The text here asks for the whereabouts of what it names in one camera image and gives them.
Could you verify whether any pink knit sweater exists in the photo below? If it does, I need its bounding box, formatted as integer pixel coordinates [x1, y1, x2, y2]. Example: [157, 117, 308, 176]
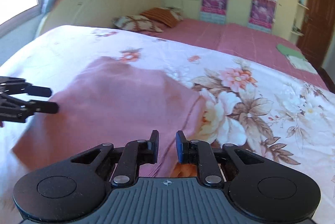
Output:
[13, 57, 206, 177]

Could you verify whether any white floral quilt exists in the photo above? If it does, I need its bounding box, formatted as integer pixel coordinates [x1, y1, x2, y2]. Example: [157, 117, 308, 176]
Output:
[1, 26, 334, 223]

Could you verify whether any cream bed headboard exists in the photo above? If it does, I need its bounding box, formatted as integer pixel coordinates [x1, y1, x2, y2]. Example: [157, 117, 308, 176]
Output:
[36, 0, 162, 37]

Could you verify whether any pink checked bed sheet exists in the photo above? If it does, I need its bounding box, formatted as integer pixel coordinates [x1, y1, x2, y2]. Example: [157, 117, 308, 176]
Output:
[143, 19, 326, 89]

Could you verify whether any white brown patterned pillow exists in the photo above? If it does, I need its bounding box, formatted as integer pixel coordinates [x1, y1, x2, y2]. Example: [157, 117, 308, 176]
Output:
[112, 15, 163, 33]

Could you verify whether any white folded cloth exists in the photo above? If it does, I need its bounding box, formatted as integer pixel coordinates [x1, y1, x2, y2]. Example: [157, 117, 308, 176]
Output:
[287, 56, 317, 74]

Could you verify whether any green folded cloth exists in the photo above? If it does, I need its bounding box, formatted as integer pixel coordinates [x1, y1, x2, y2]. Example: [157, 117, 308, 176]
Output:
[276, 44, 306, 60]

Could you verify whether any orange striped pillow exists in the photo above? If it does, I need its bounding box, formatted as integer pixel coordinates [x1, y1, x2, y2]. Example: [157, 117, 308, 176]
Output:
[140, 7, 183, 28]

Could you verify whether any brown wooden door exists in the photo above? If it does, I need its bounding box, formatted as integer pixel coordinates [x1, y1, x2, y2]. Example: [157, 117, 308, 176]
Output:
[297, 0, 334, 69]

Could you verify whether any purple calendar poster lower right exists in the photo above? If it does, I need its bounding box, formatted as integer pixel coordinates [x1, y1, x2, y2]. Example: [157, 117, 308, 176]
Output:
[247, 0, 277, 33]

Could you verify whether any purple calendar poster lower left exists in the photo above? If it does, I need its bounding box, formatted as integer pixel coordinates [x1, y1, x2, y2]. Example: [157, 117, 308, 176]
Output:
[200, 0, 228, 25]

